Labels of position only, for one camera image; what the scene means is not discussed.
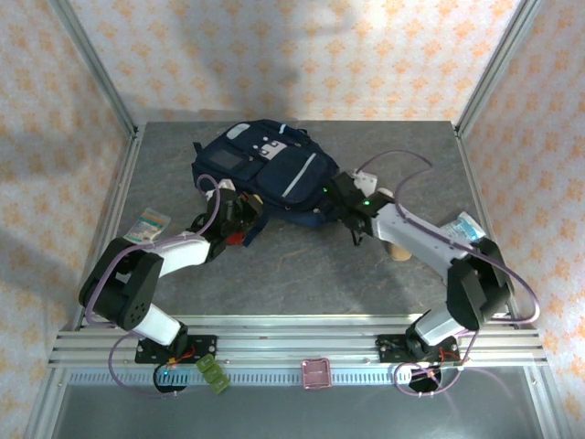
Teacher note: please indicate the red wallet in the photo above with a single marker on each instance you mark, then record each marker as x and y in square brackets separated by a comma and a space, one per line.
[234, 238]

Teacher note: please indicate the navy blue backpack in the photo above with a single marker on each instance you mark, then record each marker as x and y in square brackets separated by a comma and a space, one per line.
[274, 174]

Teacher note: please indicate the brown cork glasses case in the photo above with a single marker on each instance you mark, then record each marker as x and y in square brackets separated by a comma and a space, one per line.
[400, 253]

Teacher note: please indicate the blue face mask pack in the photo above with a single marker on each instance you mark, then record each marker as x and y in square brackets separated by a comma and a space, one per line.
[466, 226]

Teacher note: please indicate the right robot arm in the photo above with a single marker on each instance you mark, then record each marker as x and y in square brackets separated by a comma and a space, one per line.
[420, 238]

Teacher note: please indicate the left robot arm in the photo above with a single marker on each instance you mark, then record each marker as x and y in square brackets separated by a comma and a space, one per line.
[183, 253]

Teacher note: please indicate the green white paper packet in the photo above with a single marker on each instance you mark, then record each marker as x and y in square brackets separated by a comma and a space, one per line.
[146, 226]

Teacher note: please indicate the green button pad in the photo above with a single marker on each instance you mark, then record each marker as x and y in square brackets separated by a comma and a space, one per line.
[212, 372]

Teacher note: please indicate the pink square tray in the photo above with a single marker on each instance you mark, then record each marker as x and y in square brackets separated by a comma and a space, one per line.
[315, 374]

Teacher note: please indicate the aluminium side rail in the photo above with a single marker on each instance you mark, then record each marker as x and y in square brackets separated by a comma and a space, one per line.
[121, 183]
[474, 174]

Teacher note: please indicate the aluminium mounting rail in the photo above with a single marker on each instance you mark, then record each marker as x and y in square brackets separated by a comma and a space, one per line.
[292, 338]

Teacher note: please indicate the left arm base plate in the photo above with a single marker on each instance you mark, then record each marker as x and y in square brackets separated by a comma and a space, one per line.
[205, 344]

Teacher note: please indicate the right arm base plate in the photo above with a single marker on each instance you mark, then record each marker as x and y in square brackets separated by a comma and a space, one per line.
[388, 347]

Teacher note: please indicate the aluminium frame post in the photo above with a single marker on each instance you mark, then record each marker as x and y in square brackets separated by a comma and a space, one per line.
[497, 68]
[97, 68]

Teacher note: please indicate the aluminium lower frame bar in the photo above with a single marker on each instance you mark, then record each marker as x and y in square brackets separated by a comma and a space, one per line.
[45, 407]
[553, 425]

